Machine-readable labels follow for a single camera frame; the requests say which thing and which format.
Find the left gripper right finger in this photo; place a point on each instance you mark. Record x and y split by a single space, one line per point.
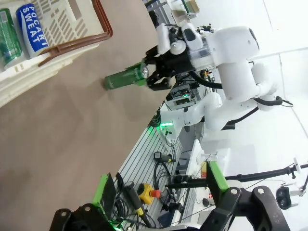
216 178

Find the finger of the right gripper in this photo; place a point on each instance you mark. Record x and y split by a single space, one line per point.
160 81
157 56

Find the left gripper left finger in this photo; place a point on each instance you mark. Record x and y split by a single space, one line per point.
107 192

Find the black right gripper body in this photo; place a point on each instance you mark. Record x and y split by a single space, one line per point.
179 63

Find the green soda can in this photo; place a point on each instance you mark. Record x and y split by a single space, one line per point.
122 78
9 38

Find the blue Pocari Sweat can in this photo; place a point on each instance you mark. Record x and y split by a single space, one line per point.
32 31

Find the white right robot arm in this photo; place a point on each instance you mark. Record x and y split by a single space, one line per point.
235 72

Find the cream plastic shopping basket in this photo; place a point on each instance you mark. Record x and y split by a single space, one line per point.
62 24

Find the black computer mouse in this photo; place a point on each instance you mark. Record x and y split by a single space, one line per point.
205 202

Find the electronics control box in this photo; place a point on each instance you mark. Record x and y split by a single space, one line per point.
185 96

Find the yellow emergency stop box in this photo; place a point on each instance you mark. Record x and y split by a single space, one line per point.
145 193

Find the black tripod pole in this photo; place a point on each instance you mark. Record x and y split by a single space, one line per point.
264 173

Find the black power adapter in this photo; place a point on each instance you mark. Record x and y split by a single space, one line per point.
161 156

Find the black goggle shaped device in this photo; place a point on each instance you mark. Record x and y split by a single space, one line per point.
283 197

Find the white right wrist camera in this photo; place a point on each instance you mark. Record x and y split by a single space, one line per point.
163 38

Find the black handheld enable switch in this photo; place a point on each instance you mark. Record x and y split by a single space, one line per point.
133 197

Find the aluminium slotted base plate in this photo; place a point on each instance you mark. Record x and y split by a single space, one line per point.
144 149

